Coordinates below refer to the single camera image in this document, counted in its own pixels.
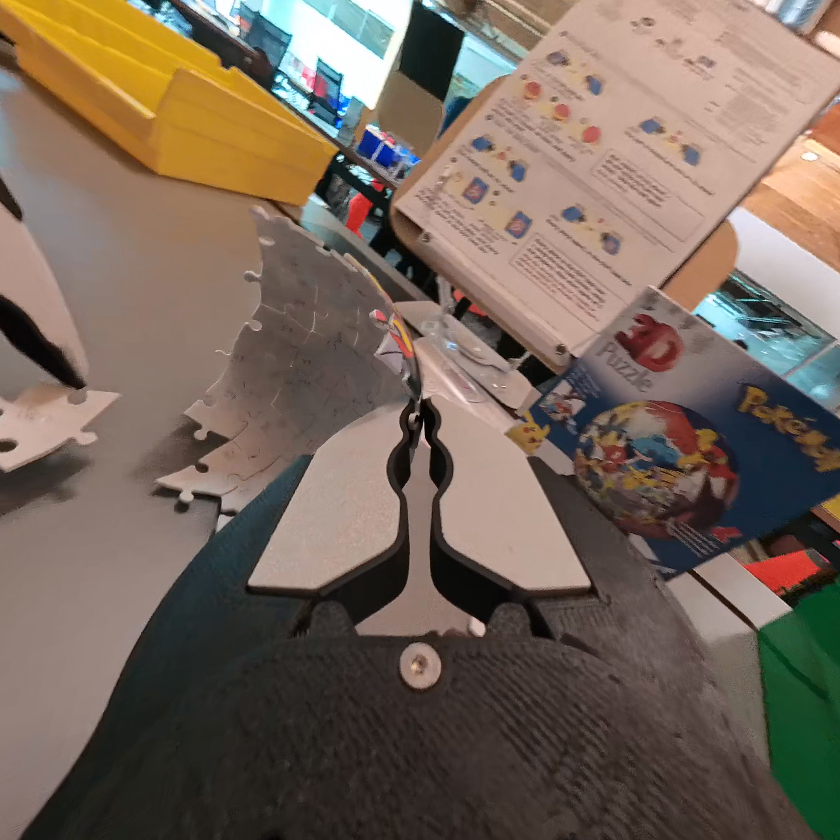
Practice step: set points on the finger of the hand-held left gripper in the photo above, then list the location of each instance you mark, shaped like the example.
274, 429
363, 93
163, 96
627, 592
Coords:
36, 282
19, 374

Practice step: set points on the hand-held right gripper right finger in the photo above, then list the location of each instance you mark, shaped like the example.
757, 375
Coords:
505, 525

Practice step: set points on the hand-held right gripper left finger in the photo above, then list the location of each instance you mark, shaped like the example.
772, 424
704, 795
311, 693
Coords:
328, 518

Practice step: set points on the single white puzzle piece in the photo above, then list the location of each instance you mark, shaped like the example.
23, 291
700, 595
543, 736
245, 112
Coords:
46, 420

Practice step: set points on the assembled white puzzle ball shell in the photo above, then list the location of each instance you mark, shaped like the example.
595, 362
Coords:
295, 367

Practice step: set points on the blue printed puzzle box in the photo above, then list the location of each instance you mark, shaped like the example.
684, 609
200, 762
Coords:
709, 426

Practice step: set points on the person's right hand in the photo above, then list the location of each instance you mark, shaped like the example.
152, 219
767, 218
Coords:
477, 627

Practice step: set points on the white plastic device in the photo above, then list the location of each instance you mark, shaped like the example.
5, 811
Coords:
472, 374

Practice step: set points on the yellow plastic bin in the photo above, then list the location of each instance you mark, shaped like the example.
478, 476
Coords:
197, 124

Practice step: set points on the black flat tablet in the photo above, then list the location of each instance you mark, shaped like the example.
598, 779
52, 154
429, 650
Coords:
390, 279

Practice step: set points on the red storage bin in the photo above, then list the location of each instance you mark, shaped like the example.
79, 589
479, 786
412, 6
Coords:
784, 571

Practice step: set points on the black office chair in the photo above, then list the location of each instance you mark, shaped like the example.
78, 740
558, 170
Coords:
327, 92
269, 39

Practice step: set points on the orange traffic cone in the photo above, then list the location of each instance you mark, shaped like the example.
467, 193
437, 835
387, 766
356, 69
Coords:
359, 213

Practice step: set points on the green plastic bin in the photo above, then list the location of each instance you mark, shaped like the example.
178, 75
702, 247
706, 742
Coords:
800, 709

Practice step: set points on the blue storage bin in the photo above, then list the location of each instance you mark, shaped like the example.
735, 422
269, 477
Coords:
384, 145

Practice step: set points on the white instruction board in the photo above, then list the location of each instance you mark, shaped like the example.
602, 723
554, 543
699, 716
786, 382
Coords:
623, 164

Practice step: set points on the black and tan sign board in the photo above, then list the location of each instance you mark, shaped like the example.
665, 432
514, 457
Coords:
426, 59

